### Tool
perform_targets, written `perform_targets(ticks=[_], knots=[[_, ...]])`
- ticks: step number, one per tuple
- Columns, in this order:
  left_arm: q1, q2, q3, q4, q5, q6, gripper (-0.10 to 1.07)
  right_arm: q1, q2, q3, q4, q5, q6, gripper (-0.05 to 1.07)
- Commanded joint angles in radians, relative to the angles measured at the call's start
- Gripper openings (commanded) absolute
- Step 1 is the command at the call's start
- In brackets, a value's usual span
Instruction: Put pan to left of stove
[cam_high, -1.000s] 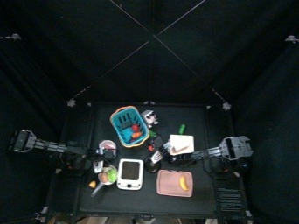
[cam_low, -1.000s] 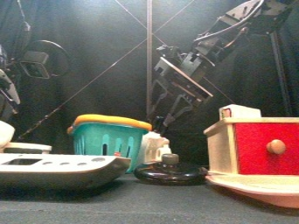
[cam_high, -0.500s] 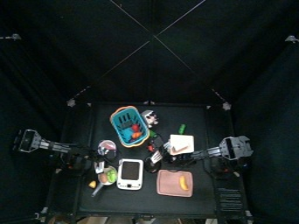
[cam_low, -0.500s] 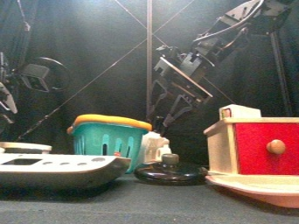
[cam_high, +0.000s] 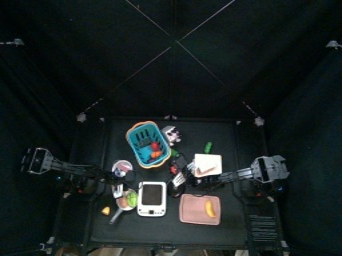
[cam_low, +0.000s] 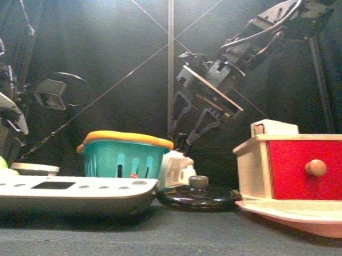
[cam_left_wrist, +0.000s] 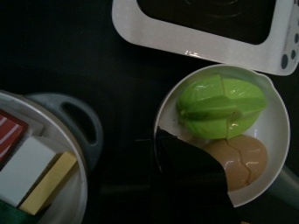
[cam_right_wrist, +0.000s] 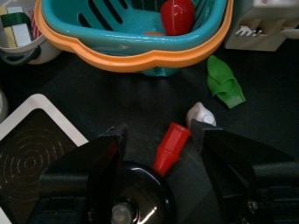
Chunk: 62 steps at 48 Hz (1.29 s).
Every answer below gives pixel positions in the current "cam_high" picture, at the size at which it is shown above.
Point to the white text label sticker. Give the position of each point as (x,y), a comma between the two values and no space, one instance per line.
(263,226)

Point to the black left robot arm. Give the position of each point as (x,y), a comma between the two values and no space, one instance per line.
(58,165)

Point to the grey white toy animal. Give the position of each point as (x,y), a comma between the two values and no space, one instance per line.
(172,135)

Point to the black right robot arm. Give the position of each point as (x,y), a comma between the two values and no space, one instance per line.
(241,174)

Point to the green toy leafy vegetable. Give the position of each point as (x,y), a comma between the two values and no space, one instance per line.
(133,199)

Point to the small green toy pepper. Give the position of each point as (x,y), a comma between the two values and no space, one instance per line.
(174,153)

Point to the pink toy bowl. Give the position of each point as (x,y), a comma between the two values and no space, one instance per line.
(122,165)

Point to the white square plate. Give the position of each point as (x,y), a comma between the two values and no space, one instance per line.
(209,160)

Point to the orange toy vegetable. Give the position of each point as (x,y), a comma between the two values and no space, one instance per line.
(156,154)

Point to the grey frame corner bracket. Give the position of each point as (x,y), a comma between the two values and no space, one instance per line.
(170,117)
(82,117)
(17,42)
(260,121)
(333,44)

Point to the orange toy cheese wedge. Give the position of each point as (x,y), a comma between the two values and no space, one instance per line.
(106,211)

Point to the pink cutting board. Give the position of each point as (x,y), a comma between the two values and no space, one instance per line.
(194,210)

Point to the red toy vegetable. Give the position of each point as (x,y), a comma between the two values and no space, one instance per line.
(154,146)

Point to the yellow toy banana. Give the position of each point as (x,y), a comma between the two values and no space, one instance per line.
(210,209)

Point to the tan toy food piece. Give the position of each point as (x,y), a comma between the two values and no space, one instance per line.
(122,202)

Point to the green toy cucumber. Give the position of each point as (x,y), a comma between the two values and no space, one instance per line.
(208,147)

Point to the teal basket with orange rim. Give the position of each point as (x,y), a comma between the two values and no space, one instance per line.
(144,151)

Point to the grey toy fork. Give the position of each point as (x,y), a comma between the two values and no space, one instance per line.
(192,165)

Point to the small red toy fruit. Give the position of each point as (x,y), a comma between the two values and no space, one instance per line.
(173,170)

